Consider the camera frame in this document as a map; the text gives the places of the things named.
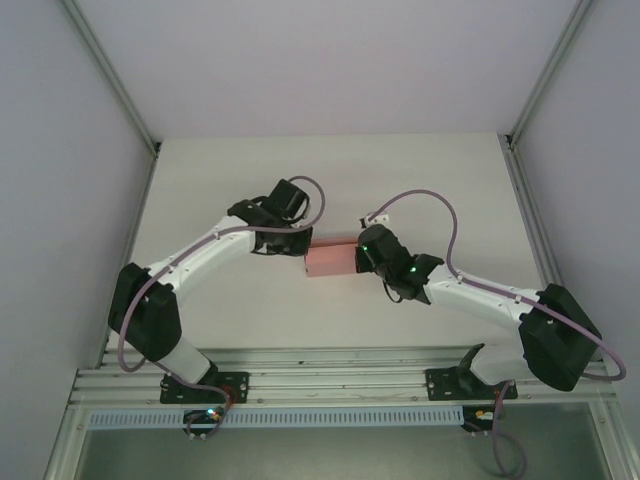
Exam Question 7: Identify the pink paper box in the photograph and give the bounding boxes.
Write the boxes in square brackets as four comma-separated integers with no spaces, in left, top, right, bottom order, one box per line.
[303,238,359,279]

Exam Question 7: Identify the grey metal panel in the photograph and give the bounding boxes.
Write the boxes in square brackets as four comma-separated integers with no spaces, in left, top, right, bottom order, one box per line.
[79,424,619,480]

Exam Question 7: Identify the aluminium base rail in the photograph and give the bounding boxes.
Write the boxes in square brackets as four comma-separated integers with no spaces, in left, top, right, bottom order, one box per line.
[69,347,614,407]

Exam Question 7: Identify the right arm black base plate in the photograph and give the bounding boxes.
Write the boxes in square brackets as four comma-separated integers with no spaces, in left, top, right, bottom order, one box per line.
[424,368,517,401]

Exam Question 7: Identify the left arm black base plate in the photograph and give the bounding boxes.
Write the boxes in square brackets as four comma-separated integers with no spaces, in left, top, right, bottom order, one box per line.
[159,372,250,405]

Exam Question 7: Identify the slotted grey cable duct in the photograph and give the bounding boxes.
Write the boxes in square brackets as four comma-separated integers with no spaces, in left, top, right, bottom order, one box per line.
[88,405,464,430]

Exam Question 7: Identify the aluminium frame post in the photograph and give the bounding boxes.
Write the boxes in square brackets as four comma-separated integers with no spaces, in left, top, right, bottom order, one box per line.
[504,0,599,151]
[62,0,162,156]

